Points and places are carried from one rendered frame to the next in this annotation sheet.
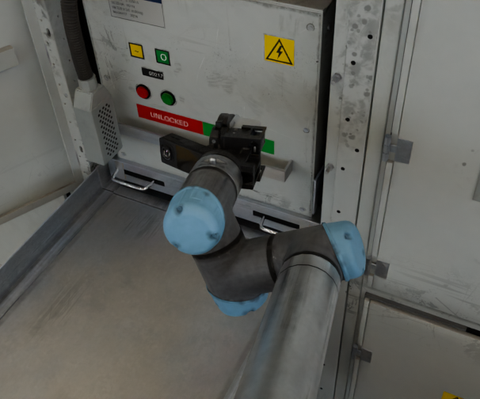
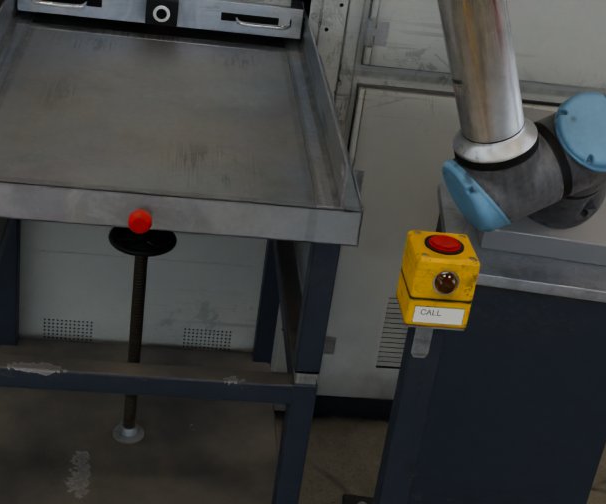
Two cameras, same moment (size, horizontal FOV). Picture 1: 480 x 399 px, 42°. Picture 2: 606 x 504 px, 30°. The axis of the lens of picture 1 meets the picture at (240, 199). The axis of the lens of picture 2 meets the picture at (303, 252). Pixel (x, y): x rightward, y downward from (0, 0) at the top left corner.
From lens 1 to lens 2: 1.41 m
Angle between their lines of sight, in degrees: 34
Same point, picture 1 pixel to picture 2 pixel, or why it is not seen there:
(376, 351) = (369, 168)
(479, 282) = not seen: hidden behind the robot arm
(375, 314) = (371, 106)
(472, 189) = not seen: outside the picture
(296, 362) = not seen: outside the picture
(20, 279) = not seen: outside the picture
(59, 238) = (0, 53)
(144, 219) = (90, 40)
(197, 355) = (247, 106)
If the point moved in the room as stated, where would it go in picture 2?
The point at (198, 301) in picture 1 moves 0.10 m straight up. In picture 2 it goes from (211, 80) to (217, 25)
